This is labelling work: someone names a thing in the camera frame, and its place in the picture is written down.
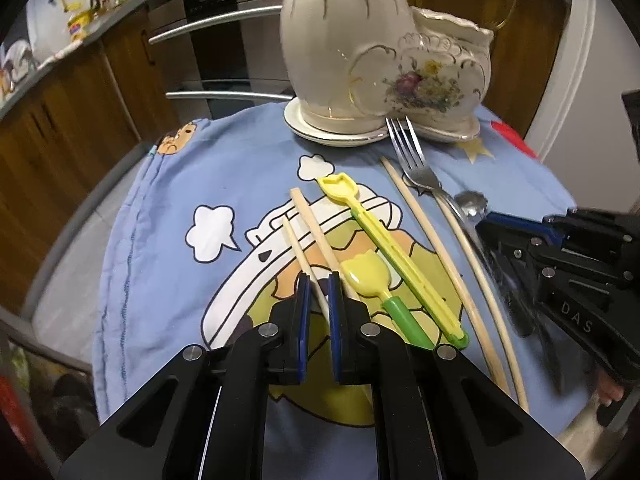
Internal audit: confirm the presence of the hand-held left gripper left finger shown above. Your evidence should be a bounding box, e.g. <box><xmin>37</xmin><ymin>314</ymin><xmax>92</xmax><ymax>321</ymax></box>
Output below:
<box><xmin>57</xmin><ymin>272</ymin><xmax>313</xmax><ymax>480</ymax></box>

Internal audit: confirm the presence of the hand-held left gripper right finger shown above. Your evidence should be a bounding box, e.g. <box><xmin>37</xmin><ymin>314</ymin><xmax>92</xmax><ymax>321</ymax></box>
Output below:
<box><xmin>327</xmin><ymin>272</ymin><xmax>586</xmax><ymax>480</ymax></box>

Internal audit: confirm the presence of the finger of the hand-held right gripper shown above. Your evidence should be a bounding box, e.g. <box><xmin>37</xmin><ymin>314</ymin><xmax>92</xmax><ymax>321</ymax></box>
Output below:
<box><xmin>486</xmin><ymin>209</ymin><xmax>640</xmax><ymax>261</ymax></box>
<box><xmin>475</xmin><ymin>222</ymin><xmax>640</xmax><ymax>338</ymax></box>

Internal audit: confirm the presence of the wooden chopstick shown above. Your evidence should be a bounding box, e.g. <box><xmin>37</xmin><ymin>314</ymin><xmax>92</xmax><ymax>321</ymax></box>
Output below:
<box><xmin>281</xmin><ymin>216</ymin><xmax>332</xmax><ymax>322</ymax></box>
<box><xmin>380</xmin><ymin>156</ymin><xmax>508</xmax><ymax>398</ymax></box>
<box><xmin>290</xmin><ymin>188</ymin><xmax>353</xmax><ymax>303</ymax></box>
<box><xmin>434</xmin><ymin>195</ymin><xmax>530</xmax><ymax>412</ymax></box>

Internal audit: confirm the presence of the steel spoon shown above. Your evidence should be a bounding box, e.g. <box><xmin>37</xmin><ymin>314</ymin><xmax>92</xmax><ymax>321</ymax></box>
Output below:
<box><xmin>454</xmin><ymin>190</ymin><xmax>490</xmax><ymax>221</ymax></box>

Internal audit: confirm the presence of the yellow toy spade green handle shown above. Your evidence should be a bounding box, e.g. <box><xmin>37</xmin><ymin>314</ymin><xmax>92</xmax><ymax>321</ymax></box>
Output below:
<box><xmin>340</xmin><ymin>252</ymin><xmax>436</xmax><ymax>351</ymax></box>

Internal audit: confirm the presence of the yellow long-handled toy shovel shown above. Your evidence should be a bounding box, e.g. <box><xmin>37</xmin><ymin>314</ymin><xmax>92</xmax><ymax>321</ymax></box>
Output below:
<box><xmin>317</xmin><ymin>172</ymin><xmax>471</xmax><ymax>348</ymax></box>

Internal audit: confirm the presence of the steel fork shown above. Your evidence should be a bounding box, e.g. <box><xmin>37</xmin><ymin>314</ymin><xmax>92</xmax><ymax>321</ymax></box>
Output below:
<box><xmin>386</xmin><ymin>116</ymin><xmax>488</xmax><ymax>256</ymax></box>

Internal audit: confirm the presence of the cream ceramic double utensil holder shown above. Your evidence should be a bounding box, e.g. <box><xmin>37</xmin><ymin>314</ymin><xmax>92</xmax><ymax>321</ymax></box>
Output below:
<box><xmin>279</xmin><ymin>0</ymin><xmax>495</xmax><ymax>147</ymax></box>

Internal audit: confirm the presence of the person's right hand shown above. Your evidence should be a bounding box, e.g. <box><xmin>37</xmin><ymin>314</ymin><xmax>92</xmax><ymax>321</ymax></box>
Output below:
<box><xmin>597</xmin><ymin>372</ymin><xmax>626</xmax><ymax>408</ymax></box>

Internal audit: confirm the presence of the blue cartoon printed cloth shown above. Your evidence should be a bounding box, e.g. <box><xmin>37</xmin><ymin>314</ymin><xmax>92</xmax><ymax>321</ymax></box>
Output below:
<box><xmin>92</xmin><ymin>102</ymin><xmax>581</xmax><ymax>480</ymax></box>

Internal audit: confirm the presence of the stainless steel oven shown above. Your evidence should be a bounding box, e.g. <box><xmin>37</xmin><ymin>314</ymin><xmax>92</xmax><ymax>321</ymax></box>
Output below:
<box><xmin>147</xmin><ymin>0</ymin><xmax>296</xmax><ymax>121</ymax></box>

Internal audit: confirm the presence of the grey kitchen countertop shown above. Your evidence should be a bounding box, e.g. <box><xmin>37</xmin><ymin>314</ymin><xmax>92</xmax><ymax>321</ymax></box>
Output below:
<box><xmin>0</xmin><ymin>0</ymin><xmax>281</xmax><ymax>116</ymax></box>

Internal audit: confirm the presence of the yellow jar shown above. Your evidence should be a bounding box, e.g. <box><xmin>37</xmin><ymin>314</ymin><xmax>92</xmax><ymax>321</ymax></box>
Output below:
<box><xmin>68</xmin><ymin>12</ymin><xmax>92</xmax><ymax>41</ymax></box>

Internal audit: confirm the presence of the white door frame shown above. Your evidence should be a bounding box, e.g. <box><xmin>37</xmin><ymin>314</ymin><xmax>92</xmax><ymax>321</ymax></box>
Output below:
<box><xmin>522</xmin><ymin>0</ymin><xmax>601</xmax><ymax>161</ymax></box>

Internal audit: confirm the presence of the steel oven handle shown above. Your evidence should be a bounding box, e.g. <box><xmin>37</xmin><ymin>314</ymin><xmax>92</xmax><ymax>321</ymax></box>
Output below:
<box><xmin>166</xmin><ymin>90</ymin><xmax>294</xmax><ymax>104</ymax></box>
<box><xmin>148</xmin><ymin>5</ymin><xmax>284</xmax><ymax>44</ymax></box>

